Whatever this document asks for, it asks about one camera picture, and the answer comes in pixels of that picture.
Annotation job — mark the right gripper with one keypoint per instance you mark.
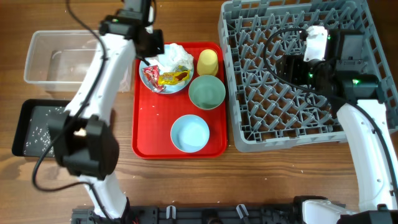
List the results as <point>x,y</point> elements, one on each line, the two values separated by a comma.
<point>290,66</point>

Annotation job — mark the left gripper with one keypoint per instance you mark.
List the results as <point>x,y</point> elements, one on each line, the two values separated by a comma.
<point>158,49</point>

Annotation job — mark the red snack wrapper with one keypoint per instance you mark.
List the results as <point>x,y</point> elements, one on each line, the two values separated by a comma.
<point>152,74</point>

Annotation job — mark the white napkin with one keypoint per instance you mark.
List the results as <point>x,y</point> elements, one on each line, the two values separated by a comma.
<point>174,56</point>

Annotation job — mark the yellow plastic cup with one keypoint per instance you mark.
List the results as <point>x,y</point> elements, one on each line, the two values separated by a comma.
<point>207,63</point>

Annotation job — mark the light green bowl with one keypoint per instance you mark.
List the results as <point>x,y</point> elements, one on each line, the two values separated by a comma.
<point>207,92</point>

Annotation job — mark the small light blue bowl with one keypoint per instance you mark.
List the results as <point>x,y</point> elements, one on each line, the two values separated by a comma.
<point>190,133</point>

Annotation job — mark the brown food scrap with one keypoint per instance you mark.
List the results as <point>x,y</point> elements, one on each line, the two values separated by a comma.
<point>81,132</point>

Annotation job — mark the white rice pile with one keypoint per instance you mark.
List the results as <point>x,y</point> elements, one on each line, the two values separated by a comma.
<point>38,138</point>

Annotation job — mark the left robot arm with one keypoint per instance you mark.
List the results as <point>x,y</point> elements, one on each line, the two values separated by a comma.
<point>81,138</point>

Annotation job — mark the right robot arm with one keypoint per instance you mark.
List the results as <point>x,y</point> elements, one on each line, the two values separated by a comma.
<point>360,107</point>

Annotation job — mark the grey dishwasher rack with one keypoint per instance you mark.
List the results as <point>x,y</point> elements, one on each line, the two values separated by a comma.
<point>267,114</point>

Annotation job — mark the large light blue plate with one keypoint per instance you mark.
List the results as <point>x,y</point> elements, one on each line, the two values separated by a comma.
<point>169,89</point>

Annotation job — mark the red serving tray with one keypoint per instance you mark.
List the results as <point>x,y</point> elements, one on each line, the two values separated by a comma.
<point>155,113</point>

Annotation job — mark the clear plastic bin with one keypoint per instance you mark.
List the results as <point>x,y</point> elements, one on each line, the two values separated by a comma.
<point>58,60</point>

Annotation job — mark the black plastic tray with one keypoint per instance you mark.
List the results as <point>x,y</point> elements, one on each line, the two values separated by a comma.
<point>23,122</point>

